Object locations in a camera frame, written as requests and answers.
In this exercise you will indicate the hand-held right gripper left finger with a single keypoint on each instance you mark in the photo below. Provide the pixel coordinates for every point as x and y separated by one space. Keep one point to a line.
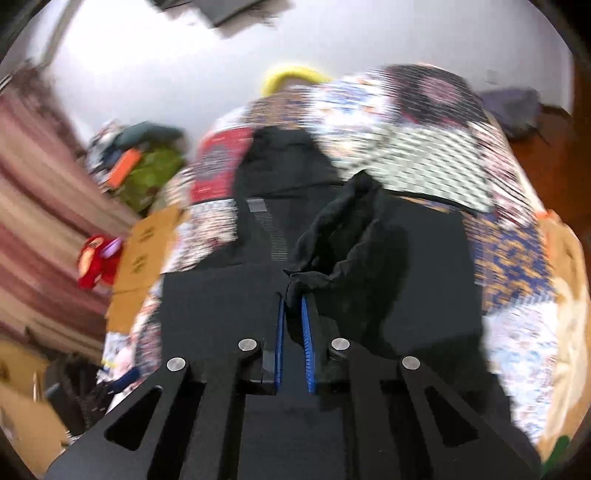
279 341

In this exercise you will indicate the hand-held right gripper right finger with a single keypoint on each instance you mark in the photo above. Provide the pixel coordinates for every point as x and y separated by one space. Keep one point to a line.
306 341

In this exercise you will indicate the black garment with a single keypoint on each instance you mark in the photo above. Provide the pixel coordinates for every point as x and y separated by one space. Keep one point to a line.
369 286

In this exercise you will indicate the pile of clothes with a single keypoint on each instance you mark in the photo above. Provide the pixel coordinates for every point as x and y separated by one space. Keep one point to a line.
124 141

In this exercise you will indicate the cardboard box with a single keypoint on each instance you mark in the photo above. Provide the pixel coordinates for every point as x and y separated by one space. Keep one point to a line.
138 267

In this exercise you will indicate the red plush toy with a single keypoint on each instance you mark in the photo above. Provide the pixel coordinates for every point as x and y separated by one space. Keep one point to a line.
94 261

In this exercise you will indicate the black bag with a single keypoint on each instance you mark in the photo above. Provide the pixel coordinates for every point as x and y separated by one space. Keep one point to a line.
78 392

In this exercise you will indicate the green cloth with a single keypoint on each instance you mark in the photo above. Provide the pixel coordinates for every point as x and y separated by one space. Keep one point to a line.
147 175

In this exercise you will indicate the patchwork printed blanket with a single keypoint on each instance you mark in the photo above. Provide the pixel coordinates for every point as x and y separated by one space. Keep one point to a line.
415 138

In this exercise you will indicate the orange box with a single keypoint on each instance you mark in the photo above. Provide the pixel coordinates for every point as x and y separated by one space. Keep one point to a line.
123 170

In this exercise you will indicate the striped curtain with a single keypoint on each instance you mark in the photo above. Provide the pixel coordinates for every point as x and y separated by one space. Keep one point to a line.
46 221

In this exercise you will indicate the purple cloth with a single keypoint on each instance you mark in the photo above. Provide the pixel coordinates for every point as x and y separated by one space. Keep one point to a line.
512 110

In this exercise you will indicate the dark wall fixture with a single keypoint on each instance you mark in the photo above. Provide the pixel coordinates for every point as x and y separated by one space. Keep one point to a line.
221 9

